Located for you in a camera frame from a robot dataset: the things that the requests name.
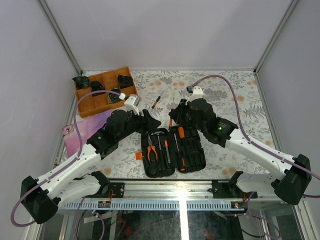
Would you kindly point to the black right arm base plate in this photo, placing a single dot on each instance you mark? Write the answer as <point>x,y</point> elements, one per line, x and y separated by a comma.
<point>222,189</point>

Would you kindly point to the black plastic tool case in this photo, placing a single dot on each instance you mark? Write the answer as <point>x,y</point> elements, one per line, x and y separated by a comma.
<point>193,153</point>

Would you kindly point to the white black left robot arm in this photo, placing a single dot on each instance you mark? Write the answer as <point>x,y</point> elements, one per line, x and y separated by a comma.
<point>42,197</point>

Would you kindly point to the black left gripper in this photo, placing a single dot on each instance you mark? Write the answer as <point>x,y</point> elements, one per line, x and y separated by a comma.
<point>151,123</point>

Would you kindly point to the orange utility knife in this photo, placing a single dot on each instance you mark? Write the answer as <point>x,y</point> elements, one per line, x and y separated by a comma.
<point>167,151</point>

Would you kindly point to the aluminium front rail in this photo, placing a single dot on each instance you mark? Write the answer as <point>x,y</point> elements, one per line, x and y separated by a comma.
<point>175,190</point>

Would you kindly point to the orange case latch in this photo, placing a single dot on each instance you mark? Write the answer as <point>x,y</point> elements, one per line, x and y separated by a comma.
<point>139,156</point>

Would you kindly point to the grey slotted cable duct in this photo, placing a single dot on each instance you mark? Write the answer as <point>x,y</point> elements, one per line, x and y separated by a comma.
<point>153,205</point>

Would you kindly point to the long orange black screwdriver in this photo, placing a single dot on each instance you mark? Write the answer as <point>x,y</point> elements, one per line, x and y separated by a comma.
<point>180,137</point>

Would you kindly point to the orange wooden compartment tray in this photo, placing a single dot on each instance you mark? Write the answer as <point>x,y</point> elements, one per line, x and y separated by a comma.
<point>93,105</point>

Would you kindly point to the thick orange black screwdriver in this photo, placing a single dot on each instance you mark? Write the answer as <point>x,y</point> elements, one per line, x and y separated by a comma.
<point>181,161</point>

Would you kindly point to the dark rolled tape far left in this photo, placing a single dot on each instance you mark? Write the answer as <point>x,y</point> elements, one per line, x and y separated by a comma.
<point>81,82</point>

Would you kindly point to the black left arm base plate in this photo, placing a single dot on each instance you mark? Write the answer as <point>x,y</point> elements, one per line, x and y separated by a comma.
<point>115,190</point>

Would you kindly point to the purple cloth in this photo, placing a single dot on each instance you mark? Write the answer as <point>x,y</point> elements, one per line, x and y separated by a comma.
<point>87,127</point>

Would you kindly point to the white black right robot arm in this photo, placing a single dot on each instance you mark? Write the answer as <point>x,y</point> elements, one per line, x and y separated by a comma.
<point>287,177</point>

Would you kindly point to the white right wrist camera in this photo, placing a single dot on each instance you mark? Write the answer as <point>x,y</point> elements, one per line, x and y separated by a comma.
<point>197,93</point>

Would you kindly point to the claw hammer black handle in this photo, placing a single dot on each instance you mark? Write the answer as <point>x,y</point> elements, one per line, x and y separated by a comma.
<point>156,140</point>

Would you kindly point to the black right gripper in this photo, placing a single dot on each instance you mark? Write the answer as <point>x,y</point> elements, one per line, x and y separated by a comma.
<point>178,113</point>

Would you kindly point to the orange black needle-nose pliers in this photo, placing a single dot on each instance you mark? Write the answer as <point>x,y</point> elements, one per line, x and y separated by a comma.
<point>151,150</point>

